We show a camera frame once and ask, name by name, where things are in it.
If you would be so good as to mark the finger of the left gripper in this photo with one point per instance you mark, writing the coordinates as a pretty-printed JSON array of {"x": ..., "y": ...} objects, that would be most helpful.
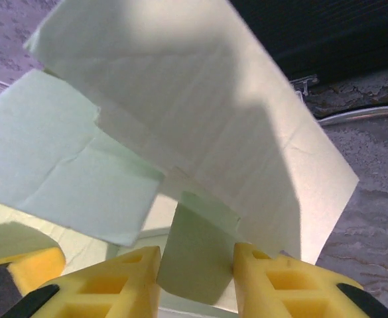
[{"x": 34, "y": 265}]

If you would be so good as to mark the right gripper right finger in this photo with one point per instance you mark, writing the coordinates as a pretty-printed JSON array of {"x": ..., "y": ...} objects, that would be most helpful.
[{"x": 286, "y": 288}]

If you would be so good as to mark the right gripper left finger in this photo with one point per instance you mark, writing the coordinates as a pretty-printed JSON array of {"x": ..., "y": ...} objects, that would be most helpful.
[{"x": 107, "y": 288}]

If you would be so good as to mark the pale green paper box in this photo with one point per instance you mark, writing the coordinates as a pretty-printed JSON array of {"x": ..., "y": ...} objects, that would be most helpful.
[{"x": 180, "y": 99}]

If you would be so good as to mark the black hard case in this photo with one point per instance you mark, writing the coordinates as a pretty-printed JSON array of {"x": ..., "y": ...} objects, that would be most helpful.
[{"x": 329, "y": 33}]

